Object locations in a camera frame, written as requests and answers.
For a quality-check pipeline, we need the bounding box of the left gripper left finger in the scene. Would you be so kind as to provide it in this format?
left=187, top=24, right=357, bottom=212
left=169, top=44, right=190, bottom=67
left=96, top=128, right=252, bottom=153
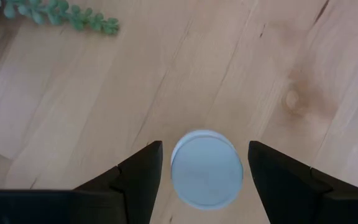
left=73, top=140, right=163, bottom=224

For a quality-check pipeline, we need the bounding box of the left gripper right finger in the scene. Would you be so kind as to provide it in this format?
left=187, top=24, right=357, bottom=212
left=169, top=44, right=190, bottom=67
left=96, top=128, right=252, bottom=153
left=247, top=140, right=358, bottom=224

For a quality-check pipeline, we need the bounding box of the white pill bottle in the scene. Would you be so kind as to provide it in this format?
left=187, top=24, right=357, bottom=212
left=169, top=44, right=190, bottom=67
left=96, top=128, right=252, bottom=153
left=170, top=129, right=245, bottom=211

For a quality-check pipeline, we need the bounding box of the small trailing succulent plant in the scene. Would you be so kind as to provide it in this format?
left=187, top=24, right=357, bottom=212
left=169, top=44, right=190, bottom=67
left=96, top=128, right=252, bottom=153
left=0, top=0, right=120, bottom=35

